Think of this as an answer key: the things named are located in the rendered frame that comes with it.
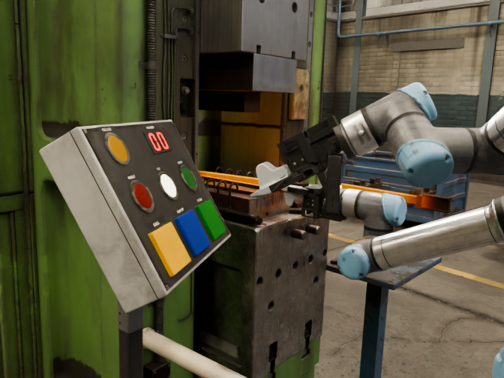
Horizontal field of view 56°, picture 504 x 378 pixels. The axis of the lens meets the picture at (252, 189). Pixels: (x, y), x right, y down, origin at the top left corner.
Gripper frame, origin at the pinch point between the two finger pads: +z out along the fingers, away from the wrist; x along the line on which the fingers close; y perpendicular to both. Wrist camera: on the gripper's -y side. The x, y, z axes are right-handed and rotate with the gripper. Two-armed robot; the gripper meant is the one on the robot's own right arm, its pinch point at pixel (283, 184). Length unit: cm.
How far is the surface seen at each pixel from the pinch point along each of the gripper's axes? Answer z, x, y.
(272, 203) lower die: 2.6, -1.6, 5.7
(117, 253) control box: -20, -71, 0
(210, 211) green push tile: -12.7, -43.7, -1.4
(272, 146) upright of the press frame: 21.2, 22.8, -8.1
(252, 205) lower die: 2.6, -11.0, 4.7
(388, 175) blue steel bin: 119, 357, 47
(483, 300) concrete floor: -12, 217, 101
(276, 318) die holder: -3.0, -5.6, 38.2
